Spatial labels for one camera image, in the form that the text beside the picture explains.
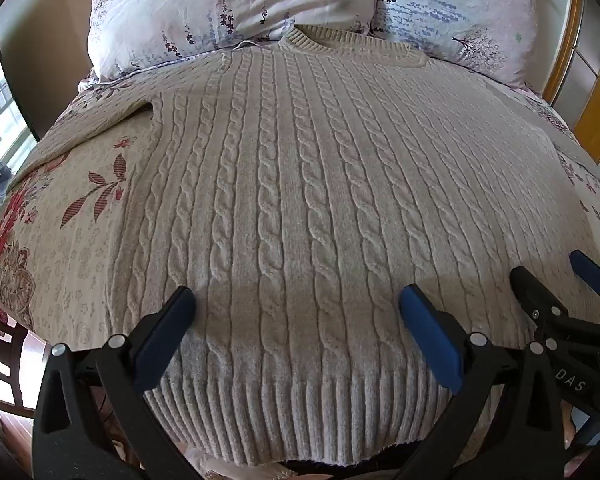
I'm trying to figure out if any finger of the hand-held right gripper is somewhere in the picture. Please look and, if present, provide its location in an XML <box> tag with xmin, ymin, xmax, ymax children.
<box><xmin>509</xmin><ymin>265</ymin><xmax>570</xmax><ymax>332</ymax></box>
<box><xmin>569</xmin><ymin>249</ymin><xmax>600</xmax><ymax>328</ymax></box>

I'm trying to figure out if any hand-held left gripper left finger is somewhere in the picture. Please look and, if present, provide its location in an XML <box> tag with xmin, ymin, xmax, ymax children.
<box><xmin>32</xmin><ymin>286</ymin><xmax>202</xmax><ymax>480</ymax></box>

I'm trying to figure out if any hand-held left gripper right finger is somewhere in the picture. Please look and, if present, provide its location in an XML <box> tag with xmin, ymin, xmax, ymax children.
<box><xmin>399</xmin><ymin>284</ymin><xmax>570</xmax><ymax>480</ymax></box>

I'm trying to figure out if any beige cable knit sweater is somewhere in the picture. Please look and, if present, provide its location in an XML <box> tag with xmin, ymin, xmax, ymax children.
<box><xmin>15</xmin><ymin>25</ymin><xmax>600</xmax><ymax>467</ymax></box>

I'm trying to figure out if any floral bedspread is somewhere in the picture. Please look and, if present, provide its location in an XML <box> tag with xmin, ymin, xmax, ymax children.
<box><xmin>0</xmin><ymin>72</ymin><xmax>600</xmax><ymax>480</ymax></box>

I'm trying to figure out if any wooden chair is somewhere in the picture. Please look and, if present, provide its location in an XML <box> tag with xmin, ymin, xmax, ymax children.
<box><xmin>0</xmin><ymin>302</ymin><xmax>53</xmax><ymax>418</ymax></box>

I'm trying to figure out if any wooden framed cabinet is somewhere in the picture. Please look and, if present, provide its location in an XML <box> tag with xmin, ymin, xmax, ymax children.
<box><xmin>541</xmin><ymin>0</ymin><xmax>600</xmax><ymax>163</ymax></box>

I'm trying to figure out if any window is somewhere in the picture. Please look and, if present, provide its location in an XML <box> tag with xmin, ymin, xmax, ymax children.
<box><xmin>0</xmin><ymin>24</ymin><xmax>37</xmax><ymax>221</ymax></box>

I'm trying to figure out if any blue floral pillow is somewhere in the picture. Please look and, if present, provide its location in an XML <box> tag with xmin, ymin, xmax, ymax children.
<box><xmin>369</xmin><ymin>0</ymin><xmax>552</xmax><ymax>95</ymax></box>

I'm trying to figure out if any pink floral pillow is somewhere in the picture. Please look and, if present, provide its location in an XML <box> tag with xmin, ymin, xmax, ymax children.
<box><xmin>86</xmin><ymin>0</ymin><xmax>387</xmax><ymax>84</ymax></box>

